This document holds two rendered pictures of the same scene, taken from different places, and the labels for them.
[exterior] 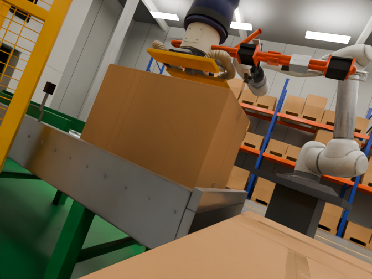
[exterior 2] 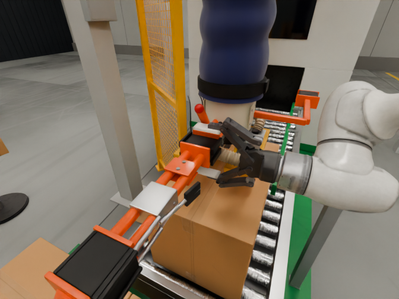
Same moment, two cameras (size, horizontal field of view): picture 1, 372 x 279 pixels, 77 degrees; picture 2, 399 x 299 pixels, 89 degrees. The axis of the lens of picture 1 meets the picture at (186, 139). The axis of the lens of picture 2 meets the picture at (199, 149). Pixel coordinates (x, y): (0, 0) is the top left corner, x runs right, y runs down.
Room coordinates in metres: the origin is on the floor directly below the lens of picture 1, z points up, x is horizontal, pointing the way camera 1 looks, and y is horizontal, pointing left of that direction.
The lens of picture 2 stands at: (1.00, -0.59, 1.48)
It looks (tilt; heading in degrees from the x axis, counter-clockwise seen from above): 33 degrees down; 88
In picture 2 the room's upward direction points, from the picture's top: straight up
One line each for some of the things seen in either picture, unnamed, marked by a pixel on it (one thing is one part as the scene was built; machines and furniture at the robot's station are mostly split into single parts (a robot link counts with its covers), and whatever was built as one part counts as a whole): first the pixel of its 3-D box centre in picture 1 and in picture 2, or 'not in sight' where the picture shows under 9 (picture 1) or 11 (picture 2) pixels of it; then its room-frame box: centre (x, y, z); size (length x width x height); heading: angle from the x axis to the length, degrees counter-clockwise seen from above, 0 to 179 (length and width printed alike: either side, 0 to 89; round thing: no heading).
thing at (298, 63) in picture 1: (299, 63); (155, 204); (0.92, -0.32, 1.18); 0.07 x 0.07 x 0.04; 64
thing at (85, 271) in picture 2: (338, 67); (96, 267); (0.85, -0.44, 1.19); 0.08 x 0.07 x 0.05; 64
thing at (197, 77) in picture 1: (197, 76); (250, 144); (1.21, 0.06, 1.08); 0.34 x 0.10 x 0.05; 64
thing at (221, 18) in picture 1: (207, 26); (231, 82); (1.12, 0.10, 1.30); 0.23 x 0.23 x 0.04
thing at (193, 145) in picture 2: (248, 55); (200, 147); (1.01, -0.13, 1.19); 0.10 x 0.08 x 0.06; 154
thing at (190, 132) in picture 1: (167, 132); (219, 200); (1.11, 0.09, 0.75); 0.60 x 0.40 x 0.40; 63
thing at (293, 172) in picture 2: (257, 77); (291, 171); (1.22, -0.24, 1.19); 0.09 x 0.06 x 0.09; 64
